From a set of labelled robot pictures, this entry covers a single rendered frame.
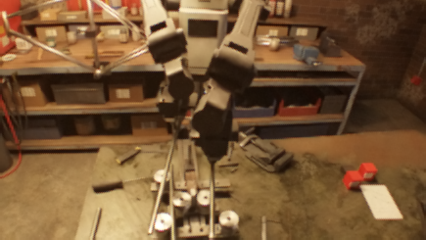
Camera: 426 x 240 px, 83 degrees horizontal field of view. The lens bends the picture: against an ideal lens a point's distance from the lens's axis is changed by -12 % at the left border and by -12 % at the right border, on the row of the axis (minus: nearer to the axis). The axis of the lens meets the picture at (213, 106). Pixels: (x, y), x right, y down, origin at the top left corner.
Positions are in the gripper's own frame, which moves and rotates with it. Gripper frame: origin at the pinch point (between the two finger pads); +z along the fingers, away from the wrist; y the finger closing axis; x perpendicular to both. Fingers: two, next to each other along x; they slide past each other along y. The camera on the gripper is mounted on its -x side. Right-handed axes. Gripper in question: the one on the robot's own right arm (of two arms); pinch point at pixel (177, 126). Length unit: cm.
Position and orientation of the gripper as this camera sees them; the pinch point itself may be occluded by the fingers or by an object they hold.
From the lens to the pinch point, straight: 75.1
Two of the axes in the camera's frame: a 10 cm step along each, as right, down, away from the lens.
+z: -0.6, 8.5, 5.3
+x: 0.5, -5.2, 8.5
